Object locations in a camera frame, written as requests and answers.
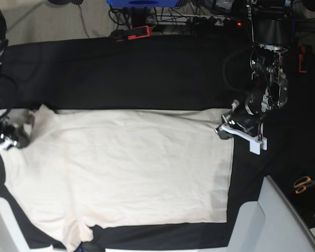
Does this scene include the orange black clamp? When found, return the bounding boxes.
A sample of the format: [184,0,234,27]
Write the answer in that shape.
[110,25,152,41]

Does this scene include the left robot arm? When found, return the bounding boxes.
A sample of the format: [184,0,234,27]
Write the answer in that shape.
[215,1,293,142]

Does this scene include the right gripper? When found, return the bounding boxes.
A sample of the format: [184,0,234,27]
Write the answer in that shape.
[0,117,30,149]

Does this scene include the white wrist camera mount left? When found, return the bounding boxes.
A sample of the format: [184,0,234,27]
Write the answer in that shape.
[215,124,267,155]

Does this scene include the orange handled scissors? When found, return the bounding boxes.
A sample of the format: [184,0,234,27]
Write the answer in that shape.
[293,176,315,194]

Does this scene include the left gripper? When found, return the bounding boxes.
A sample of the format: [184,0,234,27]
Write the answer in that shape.
[217,101,266,139]

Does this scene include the black table cloth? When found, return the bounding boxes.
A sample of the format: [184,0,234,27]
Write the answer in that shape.
[0,35,315,250]

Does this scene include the blue box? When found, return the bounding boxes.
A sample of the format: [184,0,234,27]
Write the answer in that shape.
[106,0,178,8]

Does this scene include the red black clamp right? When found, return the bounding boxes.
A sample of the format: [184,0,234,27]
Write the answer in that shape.
[298,45,312,74]

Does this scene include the white T-shirt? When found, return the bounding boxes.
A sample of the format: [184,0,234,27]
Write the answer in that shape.
[0,106,234,251]

